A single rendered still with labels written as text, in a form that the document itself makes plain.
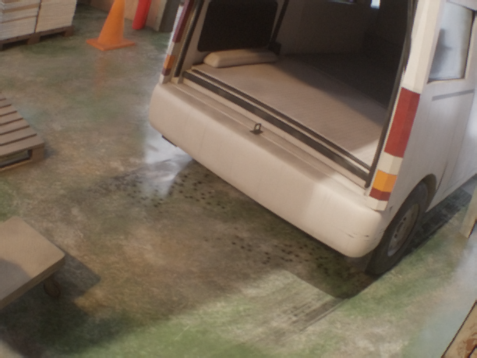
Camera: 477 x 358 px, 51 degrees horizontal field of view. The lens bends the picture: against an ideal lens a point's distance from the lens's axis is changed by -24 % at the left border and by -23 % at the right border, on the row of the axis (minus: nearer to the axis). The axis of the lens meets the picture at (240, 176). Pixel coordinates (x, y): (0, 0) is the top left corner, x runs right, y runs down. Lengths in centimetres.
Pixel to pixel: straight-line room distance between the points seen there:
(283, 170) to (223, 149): 33
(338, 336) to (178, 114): 138
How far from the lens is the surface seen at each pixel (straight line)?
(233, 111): 302
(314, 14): 396
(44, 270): 231
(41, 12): 591
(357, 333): 266
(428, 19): 239
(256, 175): 276
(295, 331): 258
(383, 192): 248
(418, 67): 236
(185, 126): 304
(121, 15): 571
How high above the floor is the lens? 167
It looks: 27 degrees down
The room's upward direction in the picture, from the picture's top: 13 degrees clockwise
